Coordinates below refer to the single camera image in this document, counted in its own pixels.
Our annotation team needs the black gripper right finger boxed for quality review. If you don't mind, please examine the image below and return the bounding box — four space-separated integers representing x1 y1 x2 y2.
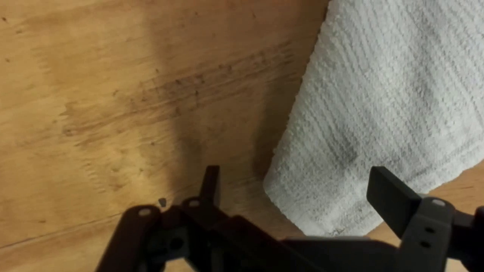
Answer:
365 164 484 272

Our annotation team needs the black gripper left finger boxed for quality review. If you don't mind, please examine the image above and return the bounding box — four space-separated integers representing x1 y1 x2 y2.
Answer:
95 164 243 272

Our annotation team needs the white towel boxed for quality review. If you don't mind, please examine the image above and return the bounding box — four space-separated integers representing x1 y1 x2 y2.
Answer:
261 0 484 238

